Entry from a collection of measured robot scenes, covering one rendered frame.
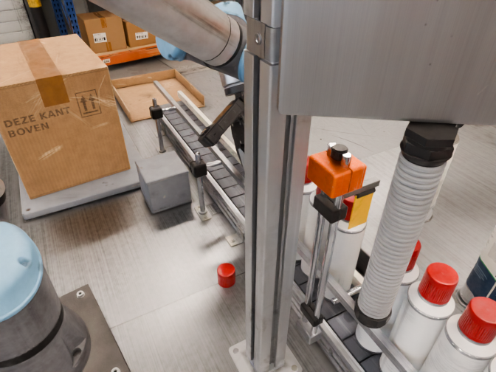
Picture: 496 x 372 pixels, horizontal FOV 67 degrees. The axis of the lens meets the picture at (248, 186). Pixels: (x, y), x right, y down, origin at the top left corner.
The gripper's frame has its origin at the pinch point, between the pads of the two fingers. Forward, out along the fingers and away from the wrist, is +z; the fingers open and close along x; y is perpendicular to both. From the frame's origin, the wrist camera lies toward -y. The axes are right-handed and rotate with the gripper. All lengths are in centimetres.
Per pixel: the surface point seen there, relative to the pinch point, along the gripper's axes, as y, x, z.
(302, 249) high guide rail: -3.7, -20.8, 8.7
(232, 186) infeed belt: -1.4, 9.3, 0.9
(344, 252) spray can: -0.9, -27.9, 8.4
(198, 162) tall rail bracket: -9.3, 4.2, -7.0
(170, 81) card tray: 10, 80, -34
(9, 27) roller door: -54, 379, -155
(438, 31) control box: -11, -55, -16
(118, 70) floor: 32, 348, -92
